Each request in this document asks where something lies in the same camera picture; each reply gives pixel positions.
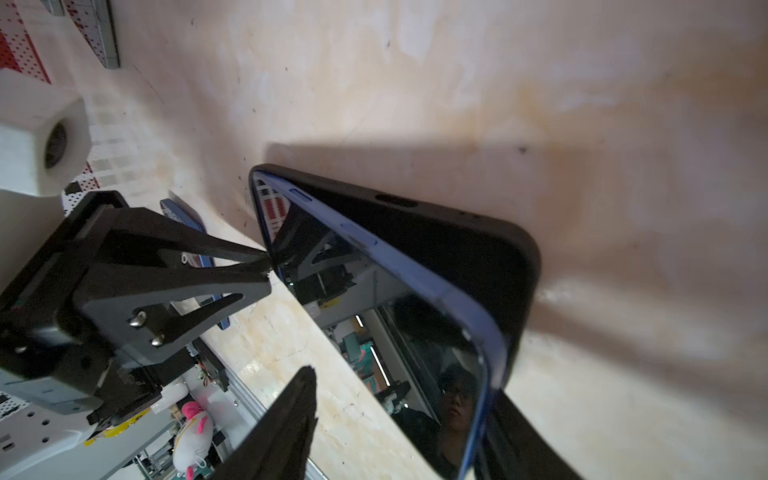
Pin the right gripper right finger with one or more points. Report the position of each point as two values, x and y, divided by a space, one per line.
512 449

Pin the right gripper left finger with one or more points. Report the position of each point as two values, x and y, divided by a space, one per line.
278 446

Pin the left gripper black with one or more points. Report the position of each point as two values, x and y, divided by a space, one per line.
65 333

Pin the black phone case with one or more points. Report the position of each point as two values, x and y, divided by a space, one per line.
479 270

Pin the pink white plush toy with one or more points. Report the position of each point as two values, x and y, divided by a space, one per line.
193 441

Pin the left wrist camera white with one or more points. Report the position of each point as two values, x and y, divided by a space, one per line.
45 138

